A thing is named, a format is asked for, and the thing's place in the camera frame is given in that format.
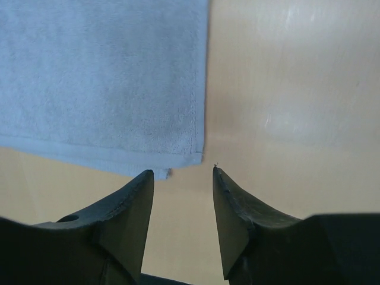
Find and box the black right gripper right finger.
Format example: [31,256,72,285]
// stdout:
[213,167,379,284]

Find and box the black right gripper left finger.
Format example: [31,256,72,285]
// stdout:
[1,170,154,284]

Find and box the grey cloth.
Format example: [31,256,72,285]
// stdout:
[1,1,209,179]

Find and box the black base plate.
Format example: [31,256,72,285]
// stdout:
[140,274,189,285]

